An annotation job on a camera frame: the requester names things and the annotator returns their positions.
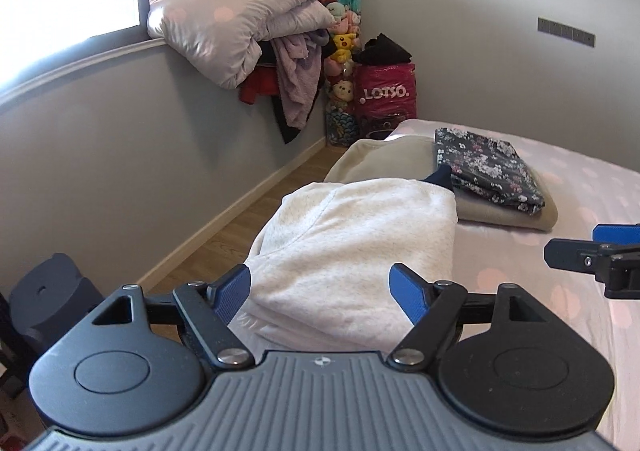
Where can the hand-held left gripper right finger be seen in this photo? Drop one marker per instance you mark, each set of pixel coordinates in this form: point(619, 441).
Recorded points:
point(407, 291)

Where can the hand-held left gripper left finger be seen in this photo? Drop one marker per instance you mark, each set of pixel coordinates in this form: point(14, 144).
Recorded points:
point(235, 288)

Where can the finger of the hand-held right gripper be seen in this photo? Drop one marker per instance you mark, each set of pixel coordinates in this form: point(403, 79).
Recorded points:
point(575, 253)
point(617, 233)

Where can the white printed sweatshirt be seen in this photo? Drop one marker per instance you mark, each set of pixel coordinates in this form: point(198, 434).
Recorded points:
point(350, 241)

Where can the black clothes pile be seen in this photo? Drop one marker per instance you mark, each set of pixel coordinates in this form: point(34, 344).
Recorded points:
point(382, 51)

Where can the pink polka dot bed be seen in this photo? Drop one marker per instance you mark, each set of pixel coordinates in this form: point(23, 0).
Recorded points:
point(575, 171)

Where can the dark floral folded cloth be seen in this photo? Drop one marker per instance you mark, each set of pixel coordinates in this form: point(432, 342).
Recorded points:
point(485, 166)

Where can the beige folded cloth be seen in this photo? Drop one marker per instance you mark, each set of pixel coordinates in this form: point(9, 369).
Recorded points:
point(390, 156)

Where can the dark blue plastic stool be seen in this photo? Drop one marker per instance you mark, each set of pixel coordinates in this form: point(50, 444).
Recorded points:
point(50, 291)

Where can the red shopping bag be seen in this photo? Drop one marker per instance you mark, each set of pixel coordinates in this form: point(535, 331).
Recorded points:
point(385, 101)

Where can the red garment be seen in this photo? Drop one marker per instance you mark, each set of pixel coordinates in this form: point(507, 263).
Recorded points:
point(257, 86)

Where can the clear tube of plush toys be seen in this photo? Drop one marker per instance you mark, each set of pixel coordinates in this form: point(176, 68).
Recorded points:
point(342, 56)

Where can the pink folded quilt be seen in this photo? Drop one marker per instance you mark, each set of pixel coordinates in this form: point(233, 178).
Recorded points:
point(225, 16)

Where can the window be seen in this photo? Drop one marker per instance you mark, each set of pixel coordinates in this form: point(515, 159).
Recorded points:
point(50, 6)

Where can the grey wall switch plate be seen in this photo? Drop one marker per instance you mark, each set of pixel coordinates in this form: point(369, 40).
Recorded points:
point(566, 32)

